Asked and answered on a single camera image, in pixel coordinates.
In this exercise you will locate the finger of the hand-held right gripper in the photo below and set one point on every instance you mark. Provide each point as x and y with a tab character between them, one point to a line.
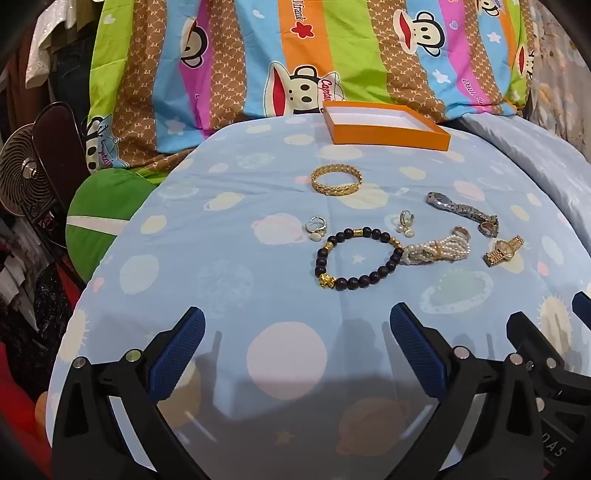
582	305
526	330

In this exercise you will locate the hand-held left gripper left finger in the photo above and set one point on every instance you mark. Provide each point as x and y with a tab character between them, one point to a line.
178	355

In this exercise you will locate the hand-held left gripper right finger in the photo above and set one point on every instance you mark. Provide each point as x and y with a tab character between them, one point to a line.
418	350

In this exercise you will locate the gold wristwatch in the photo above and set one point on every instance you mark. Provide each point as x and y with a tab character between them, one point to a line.
503	250

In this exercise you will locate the gold hoop earring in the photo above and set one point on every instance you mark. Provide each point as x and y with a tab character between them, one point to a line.
406	218
316	224

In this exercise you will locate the silver wristwatch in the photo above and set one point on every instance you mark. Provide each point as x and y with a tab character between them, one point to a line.
461	210

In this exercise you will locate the gold woven bangle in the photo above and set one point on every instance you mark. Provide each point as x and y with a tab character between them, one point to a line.
337	187

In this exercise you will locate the orange jewelry box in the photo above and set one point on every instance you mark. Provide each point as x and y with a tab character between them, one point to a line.
387	127

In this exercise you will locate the blue planet print bedsheet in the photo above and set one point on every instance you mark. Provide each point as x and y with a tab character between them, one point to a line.
258	350

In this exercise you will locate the pile of dark clothes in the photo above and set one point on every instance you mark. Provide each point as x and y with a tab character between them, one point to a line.
32	300

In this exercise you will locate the pale blue quilt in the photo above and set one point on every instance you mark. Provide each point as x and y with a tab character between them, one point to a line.
531	152

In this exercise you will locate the red cloth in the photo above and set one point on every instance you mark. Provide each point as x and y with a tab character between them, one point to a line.
18	415

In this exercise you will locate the green round cushion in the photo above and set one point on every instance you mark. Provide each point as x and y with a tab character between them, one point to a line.
111	198

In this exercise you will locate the pale patterned cloth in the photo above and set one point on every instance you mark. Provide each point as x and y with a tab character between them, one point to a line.
563	78

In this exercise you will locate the small electric fan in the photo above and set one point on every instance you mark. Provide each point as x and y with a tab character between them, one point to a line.
27	173

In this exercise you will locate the black chair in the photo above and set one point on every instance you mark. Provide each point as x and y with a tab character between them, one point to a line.
57	134

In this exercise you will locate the striped cartoon monkey blanket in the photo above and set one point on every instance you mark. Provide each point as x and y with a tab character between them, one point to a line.
258	55

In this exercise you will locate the hanging clothes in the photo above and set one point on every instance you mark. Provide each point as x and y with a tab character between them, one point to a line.
41	50

